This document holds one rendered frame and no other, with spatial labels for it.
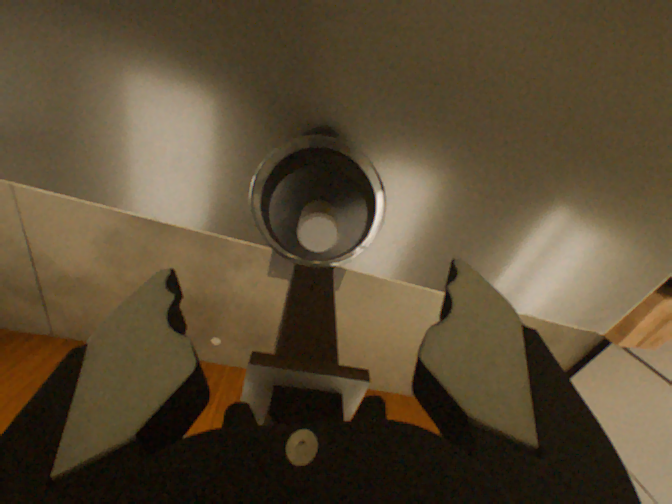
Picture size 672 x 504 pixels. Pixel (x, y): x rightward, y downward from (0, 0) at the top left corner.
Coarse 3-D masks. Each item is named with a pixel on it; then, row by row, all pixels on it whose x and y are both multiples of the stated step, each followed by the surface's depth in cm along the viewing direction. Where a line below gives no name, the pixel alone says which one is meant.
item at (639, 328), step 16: (656, 288) 156; (640, 304) 156; (656, 304) 150; (624, 320) 162; (640, 320) 155; (656, 320) 155; (608, 336) 169; (624, 336) 161; (640, 336) 161; (656, 336) 162
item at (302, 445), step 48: (240, 432) 5; (288, 432) 5; (336, 432) 5; (384, 432) 5; (432, 432) 5; (144, 480) 4; (192, 480) 4; (240, 480) 4; (288, 480) 4; (336, 480) 4; (384, 480) 4; (432, 480) 4; (480, 480) 4
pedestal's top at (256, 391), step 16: (256, 352) 64; (256, 368) 62; (272, 368) 62; (288, 368) 63; (304, 368) 64; (320, 368) 66; (336, 368) 67; (352, 368) 69; (256, 384) 65; (272, 384) 65; (288, 384) 65; (304, 384) 66; (320, 384) 66; (336, 384) 66; (352, 384) 67; (368, 384) 67; (256, 400) 68; (352, 400) 70; (256, 416) 72
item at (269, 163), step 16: (288, 144) 17; (304, 144) 18; (320, 144) 18; (336, 144) 18; (272, 160) 18; (352, 160) 18; (368, 160) 18; (256, 176) 18; (368, 176) 19; (256, 192) 19; (384, 192) 19; (256, 208) 20; (384, 208) 20; (256, 224) 20; (272, 240) 21; (368, 240) 21; (288, 256) 22; (352, 256) 22
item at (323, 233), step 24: (288, 168) 17; (312, 168) 17; (336, 168) 17; (360, 168) 18; (264, 192) 19; (288, 192) 18; (312, 192) 18; (336, 192) 18; (360, 192) 18; (264, 216) 19; (288, 216) 19; (312, 216) 15; (336, 216) 17; (360, 216) 19; (288, 240) 19; (312, 240) 16; (336, 240) 16; (360, 240) 20
